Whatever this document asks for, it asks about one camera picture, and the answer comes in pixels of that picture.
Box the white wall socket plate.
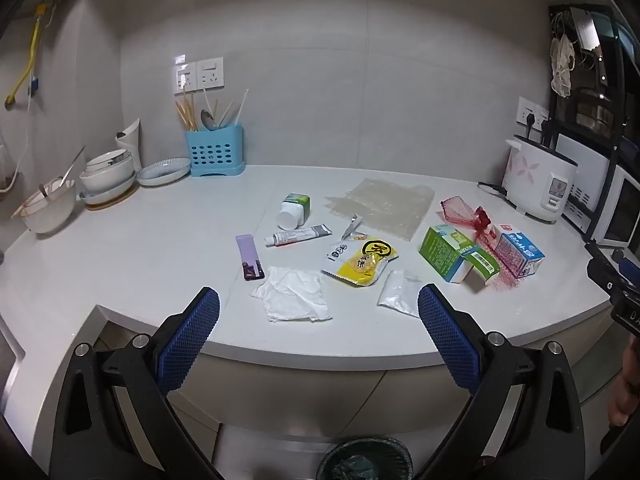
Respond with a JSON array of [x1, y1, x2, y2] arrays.
[[173, 63, 197, 96], [196, 59, 224, 91]]

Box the blue white carton box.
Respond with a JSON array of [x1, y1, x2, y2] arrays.
[[492, 230, 546, 281]]

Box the crumpled white tissue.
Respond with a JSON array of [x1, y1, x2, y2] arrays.
[[250, 266, 333, 323]]

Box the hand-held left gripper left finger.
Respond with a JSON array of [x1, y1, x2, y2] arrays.
[[50, 286, 226, 480]]

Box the black metal rack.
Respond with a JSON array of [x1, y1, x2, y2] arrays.
[[547, 4, 640, 241]]

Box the blue plastic utensil holder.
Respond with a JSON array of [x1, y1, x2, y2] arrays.
[[185, 124, 246, 178]]

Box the white wall socket with plugs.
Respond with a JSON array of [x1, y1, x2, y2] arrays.
[[516, 96, 552, 136]]

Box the white pill bottle green label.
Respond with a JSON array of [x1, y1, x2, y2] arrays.
[[276, 193, 312, 232]]

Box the red mesh net bag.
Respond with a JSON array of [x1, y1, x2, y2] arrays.
[[440, 196, 533, 293]]

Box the green white carton box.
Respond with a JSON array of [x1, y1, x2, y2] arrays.
[[419, 225, 501, 286]]

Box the wide white bowl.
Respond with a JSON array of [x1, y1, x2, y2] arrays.
[[80, 180, 138, 206]]

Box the yellow snack packet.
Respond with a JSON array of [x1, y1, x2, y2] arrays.
[[321, 237, 400, 288]]

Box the large white mixing bowl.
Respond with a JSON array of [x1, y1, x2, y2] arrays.
[[11, 177, 77, 234]]

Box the white net bag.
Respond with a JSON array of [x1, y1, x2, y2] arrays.
[[550, 35, 576, 98]]

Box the trash bin with dark bag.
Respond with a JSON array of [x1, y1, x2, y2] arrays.
[[322, 437, 413, 480]]

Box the dark-rimmed white bowl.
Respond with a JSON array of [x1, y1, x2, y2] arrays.
[[85, 148, 135, 173]]

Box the white cone-shaped pitcher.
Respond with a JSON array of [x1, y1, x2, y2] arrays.
[[116, 118, 142, 171]]

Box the long metal spoon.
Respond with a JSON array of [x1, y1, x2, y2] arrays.
[[37, 146, 87, 198]]

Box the silver nail clipper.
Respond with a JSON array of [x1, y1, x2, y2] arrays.
[[341, 214, 368, 241]]

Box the small clear plastic bag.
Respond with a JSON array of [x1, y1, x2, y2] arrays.
[[376, 269, 426, 318]]

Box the clear bubble wrap sheet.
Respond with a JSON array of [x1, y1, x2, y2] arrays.
[[324, 177, 436, 243]]

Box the white rice cooker pink flowers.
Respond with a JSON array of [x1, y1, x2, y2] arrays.
[[501, 135, 580, 224]]

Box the white toothpaste tube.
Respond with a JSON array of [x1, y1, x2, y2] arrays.
[[263, 224, 333, 248]]

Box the bundle of wooden chopsticks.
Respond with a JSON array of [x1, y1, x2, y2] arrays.
[[175, 89, 201, 132]]

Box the white microwave oven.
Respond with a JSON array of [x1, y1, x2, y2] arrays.
[[555, 132, 640, 258]]

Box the kitchen cleaver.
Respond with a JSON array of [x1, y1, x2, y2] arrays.
[[570, 7, 608, 86]]

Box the plain white bowl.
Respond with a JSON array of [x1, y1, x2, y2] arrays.
[[79, 164, 137, 193]]

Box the purple rectangular packet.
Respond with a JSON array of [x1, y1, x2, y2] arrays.
[[235, 233, 265, 282]]

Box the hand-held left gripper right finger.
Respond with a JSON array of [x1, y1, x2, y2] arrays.
[[400, 284, 586, 480]]

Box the yellow hose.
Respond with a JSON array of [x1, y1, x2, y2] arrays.
[[5, 2, 48, 108]]

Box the blue striped plate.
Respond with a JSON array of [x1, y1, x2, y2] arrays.
[[136, 156, 192, 187]]

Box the person's right hand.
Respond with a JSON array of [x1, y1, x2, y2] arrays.
[[607, 335, 640, 428]]

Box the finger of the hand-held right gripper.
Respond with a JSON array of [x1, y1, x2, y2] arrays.
[[584, 240, 640, 295]]

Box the round wooden trivet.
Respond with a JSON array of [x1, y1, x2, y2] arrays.
[[85, 187, 141, 211]]

